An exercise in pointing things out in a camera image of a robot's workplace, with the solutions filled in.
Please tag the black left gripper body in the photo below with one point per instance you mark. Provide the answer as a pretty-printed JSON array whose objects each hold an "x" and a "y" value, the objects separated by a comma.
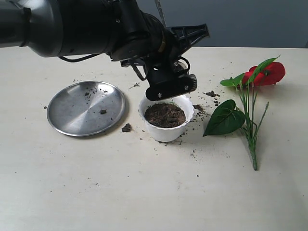
[{"x": 176, "y": 40}]

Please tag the steel spoon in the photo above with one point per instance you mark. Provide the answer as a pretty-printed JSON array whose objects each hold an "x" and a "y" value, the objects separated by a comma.
[{"x": 159, "y": 8}]

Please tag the white scalloped plastic pot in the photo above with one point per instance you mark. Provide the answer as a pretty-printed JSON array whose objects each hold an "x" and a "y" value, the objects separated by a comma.
[{"x": 167, "y": 134}]

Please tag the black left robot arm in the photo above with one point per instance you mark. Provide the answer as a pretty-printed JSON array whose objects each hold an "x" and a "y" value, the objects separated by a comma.
[{"x": 117, "y": 28}]

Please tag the dark brown potting soil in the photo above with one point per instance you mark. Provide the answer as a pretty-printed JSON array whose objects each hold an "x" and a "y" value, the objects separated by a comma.
[{"x": 165, "y": 115}]

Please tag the artificial red flower plant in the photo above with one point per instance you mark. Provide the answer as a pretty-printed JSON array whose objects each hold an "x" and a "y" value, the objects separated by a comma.
[{"x": 228, "y": 117}]

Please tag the soil clump near flower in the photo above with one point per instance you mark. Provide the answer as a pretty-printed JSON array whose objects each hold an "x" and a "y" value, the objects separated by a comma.
[{"x": 211, "y": 94}]

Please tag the soil clump near plate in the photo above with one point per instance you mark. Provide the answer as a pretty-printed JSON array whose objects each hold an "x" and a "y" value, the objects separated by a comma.
[{"x": 127, "y": 128}]

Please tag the round steel plate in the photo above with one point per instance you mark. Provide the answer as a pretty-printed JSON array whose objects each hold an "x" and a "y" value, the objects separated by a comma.
[{"x": 75, "y": 110}]

